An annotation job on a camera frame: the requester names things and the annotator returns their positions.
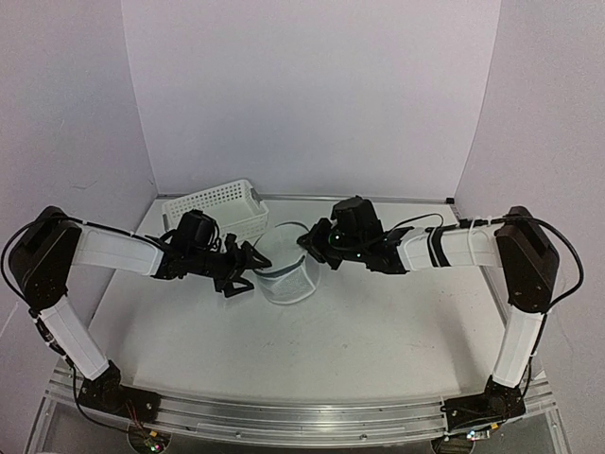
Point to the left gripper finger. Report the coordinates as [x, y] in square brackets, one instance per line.
[231, 286]
[253, 260]

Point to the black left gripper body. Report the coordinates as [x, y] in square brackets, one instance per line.
[216, 266]

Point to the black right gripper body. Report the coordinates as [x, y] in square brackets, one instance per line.
[334, 251]

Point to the white mesh laundry bag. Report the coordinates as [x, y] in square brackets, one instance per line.
[293, 275]

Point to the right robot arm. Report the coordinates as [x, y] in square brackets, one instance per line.
[515, 244]

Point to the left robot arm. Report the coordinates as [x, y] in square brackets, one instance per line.
[37, 262]

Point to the white perforated plastic basket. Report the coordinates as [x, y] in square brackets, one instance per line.
[236, 207]

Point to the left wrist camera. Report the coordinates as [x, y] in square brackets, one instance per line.
[230, 243]

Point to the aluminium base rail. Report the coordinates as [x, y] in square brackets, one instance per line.
[349, 424]

